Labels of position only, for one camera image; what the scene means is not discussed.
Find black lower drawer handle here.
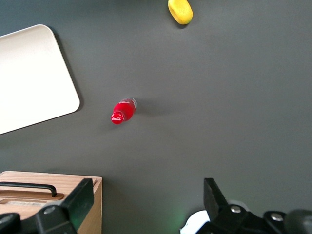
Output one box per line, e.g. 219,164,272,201
0,181,58,198

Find wooden lower drawer front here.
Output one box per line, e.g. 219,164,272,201
0,172,98,200

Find wooden upper drawer front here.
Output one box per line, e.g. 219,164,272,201
0,197,71,220

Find wooden drawer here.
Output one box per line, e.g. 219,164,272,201
0,172,98,200
0,197,71,220

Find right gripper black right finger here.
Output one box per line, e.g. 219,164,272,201
199,177,264,234

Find yellow lemon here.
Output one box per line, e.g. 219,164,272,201
167,0,194,25

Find wooden drawer cabinet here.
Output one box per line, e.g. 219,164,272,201
0,170,103,234

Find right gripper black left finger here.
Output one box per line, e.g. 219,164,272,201
35,178,95,234

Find white rectangular tray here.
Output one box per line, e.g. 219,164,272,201
0,24,81,136

